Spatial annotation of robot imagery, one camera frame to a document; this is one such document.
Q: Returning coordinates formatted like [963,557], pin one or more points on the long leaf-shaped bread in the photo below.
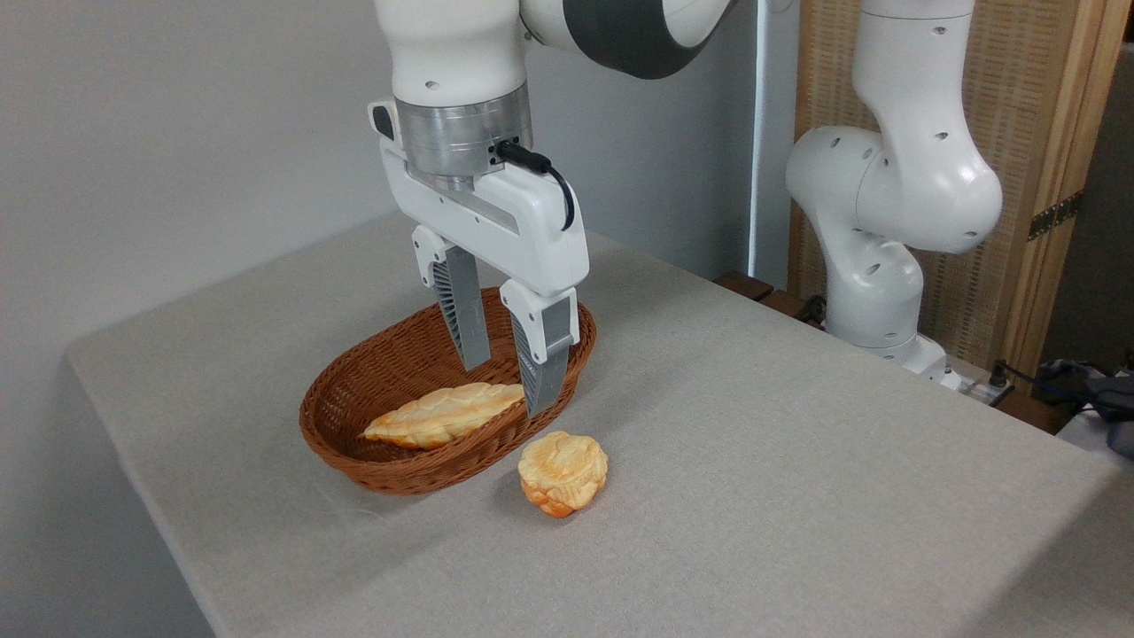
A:
[443,415]

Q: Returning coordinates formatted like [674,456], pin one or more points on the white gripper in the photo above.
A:
[505,230]

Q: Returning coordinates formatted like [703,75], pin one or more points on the metal screen hinge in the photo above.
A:
[1054,215]

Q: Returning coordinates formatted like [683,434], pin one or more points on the grey tablecloth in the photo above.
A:
[797,487]

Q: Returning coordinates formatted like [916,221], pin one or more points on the round bread bun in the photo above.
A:
[563,470]

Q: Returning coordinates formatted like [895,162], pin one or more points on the white door frame strip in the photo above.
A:
[775,133]

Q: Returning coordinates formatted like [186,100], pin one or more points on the white power strip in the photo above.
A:
[979,388]

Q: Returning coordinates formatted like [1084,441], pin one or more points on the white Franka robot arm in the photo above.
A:
[904,177]

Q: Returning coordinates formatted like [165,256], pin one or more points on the wooden woven folding screen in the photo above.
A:
[1028,89]

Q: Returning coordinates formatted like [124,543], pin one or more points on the brown wicker oval basket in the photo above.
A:
[354,390]

